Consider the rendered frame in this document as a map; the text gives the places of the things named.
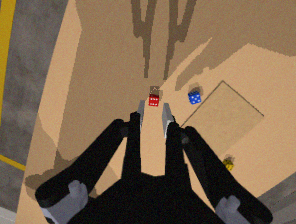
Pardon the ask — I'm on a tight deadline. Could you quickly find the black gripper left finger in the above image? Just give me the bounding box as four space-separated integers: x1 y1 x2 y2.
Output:
35 100 145 224

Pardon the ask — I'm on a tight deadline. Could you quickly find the yellow die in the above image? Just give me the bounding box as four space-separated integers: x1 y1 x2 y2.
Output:
222 159 234 171

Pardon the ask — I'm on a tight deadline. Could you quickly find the tan square mat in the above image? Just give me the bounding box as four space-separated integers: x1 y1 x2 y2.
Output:
181 82 264 156

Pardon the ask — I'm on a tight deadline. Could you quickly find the blue die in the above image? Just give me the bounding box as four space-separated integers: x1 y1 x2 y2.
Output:
188 91 201 105

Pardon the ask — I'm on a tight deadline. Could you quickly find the red die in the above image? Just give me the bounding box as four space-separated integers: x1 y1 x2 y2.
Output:
149 94 159 107

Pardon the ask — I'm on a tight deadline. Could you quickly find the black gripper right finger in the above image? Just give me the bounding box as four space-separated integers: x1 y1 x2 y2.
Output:
162 103 273 224

